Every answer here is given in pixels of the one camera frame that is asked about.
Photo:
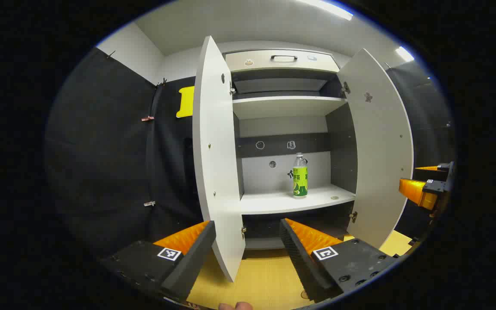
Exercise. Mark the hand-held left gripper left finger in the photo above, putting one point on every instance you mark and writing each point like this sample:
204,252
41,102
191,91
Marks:
192,267

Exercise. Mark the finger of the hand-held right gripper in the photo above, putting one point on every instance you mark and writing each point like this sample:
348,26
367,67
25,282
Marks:
429,174
416,191

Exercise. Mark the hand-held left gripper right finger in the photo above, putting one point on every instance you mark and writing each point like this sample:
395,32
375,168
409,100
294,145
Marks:
302,267

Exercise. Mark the round wooden coaster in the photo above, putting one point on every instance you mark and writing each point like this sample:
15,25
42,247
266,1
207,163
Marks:
304,295

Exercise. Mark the white cabinet door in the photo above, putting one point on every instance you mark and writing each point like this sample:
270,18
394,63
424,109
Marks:
381,150
218,150

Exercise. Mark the green label plastic bottle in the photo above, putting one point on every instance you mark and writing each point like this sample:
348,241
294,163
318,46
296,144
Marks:
300,181

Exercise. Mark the white cabinet shelf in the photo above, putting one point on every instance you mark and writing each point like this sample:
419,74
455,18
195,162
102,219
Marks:
286,105
274,202

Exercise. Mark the white cabinet drawer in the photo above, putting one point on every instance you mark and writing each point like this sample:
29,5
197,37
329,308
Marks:
312,64

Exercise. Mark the silver cloth clip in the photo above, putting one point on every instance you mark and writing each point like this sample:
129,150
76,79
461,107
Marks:
149,203

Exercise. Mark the black backdrop cloth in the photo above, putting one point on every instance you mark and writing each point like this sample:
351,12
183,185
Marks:
101,150

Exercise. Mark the red cloth clip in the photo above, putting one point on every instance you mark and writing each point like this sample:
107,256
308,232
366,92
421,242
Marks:
147,118

